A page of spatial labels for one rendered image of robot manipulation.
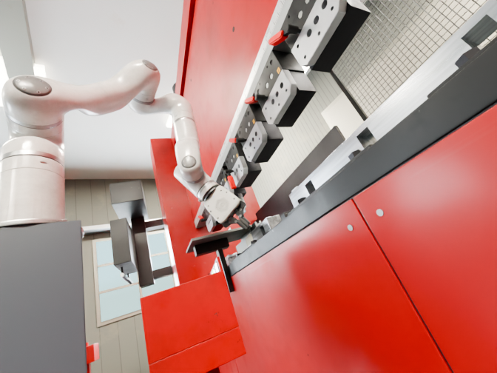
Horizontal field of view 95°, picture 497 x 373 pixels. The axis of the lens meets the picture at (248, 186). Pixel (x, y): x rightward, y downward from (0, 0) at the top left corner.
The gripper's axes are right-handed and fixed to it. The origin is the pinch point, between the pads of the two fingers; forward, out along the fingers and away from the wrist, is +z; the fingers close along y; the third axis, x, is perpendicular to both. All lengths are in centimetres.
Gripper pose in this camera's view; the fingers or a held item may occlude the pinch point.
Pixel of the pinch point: (245, 223)
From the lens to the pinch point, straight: 75.9
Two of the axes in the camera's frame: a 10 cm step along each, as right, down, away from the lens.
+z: 7.4, 6.1, -2.9
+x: 2.2, 2.0, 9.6
